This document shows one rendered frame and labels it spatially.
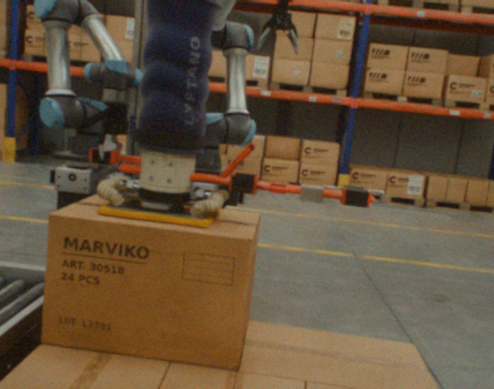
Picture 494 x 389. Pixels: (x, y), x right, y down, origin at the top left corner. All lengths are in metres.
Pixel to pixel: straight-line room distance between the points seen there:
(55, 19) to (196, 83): 0.85
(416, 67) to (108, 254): 8.00
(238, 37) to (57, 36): 0.74
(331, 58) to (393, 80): 1.04
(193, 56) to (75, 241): 0.65
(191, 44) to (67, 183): 0.88
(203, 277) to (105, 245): 0.30
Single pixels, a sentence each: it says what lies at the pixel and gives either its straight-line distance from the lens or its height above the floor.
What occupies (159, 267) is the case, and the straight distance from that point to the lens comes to 1.64.
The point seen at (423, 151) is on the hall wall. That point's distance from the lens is 10.70.
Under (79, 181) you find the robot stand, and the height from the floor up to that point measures 0.95.
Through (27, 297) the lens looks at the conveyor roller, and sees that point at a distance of 2.20.
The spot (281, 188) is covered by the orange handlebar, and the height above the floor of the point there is 1.08.
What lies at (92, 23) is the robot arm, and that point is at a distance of 2.42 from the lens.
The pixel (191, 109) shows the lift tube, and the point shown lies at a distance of 1.70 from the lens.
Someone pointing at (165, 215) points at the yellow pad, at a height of 0.97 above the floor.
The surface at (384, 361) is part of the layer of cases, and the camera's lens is 1.95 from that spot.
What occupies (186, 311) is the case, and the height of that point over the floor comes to 0.70.
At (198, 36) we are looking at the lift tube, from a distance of 1.71.
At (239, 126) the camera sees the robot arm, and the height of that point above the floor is 1.23.
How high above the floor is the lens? 1.32
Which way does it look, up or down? 9 degrees down
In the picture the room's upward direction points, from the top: 6 degrees clockwise
